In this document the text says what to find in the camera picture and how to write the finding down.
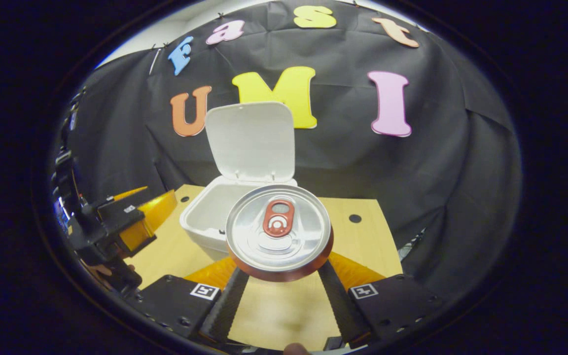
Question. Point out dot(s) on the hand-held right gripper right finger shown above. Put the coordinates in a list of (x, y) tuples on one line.
[(340, 305)]

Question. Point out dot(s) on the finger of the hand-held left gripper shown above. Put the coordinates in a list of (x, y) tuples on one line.
[(121, 217), (121, 196)]

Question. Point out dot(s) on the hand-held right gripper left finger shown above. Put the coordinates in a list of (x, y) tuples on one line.
[(230, 305)]

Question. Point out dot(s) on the red pop can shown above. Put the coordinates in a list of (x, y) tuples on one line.
[(279, 231)]

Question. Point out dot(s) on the white desktop garbage bin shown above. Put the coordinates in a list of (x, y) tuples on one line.
[(249, 143)]

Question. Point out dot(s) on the wooden desktop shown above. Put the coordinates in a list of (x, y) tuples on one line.
[(274, 310)]

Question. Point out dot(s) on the computer monitor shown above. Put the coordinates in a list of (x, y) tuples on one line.
[(60, 212)]

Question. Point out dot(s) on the black backdrop cloth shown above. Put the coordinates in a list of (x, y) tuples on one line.
[(412, 172)]

